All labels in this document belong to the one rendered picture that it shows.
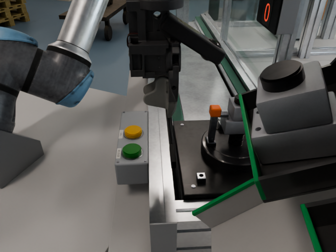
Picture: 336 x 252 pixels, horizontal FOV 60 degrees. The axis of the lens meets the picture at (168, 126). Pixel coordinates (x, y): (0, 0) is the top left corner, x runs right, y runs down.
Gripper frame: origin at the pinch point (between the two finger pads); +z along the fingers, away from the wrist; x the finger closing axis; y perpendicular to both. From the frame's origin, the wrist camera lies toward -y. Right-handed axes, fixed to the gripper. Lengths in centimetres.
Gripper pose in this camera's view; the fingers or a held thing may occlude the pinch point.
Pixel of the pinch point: (172, 110)
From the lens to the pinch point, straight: 55.0
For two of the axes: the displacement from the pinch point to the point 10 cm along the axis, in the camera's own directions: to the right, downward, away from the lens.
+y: -10.0, 0.4, -0.5
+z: 0.0, 8.3, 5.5
